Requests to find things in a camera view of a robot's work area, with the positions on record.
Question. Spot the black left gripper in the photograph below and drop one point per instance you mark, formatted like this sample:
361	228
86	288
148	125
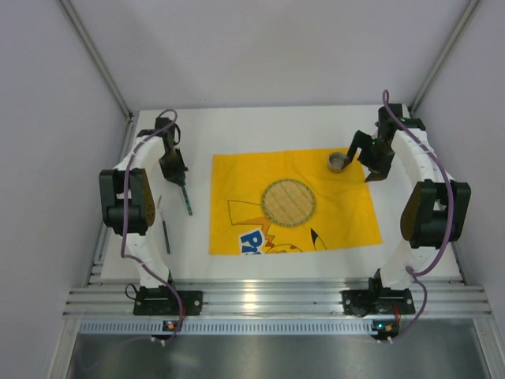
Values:
175	172

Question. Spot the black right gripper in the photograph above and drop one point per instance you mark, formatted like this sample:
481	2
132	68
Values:
367	154

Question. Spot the green handled spoon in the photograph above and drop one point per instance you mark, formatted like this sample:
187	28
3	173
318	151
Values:
187	200

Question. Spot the speckled ceramic cup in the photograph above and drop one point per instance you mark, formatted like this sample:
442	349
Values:
337	162

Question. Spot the yellow printed cloth placemat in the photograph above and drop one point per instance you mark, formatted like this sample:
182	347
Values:
344	217

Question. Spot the round woven yellow plate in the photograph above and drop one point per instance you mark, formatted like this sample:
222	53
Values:
288	203

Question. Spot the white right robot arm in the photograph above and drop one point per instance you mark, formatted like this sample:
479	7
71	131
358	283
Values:
433	217

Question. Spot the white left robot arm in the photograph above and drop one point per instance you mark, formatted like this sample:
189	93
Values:
130	210

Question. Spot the green handled fork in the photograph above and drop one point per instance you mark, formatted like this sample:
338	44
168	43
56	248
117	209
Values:
164	225

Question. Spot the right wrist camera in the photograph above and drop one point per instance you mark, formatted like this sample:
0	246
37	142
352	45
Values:
388	116

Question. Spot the aluminium frame corner post right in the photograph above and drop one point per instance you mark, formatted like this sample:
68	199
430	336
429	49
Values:
456	33

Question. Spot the aluminium frame corner post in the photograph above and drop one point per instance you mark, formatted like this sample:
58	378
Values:
456	33
93	53

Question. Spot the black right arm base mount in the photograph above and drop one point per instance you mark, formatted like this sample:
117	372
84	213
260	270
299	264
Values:
361	303

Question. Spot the aluminium frame corner post left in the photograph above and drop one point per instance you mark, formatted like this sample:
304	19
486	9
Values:
93	53

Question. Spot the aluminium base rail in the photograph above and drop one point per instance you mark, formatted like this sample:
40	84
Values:
273	298

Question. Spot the white slotted cable duct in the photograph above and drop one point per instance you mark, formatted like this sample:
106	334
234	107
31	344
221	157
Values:
238	327

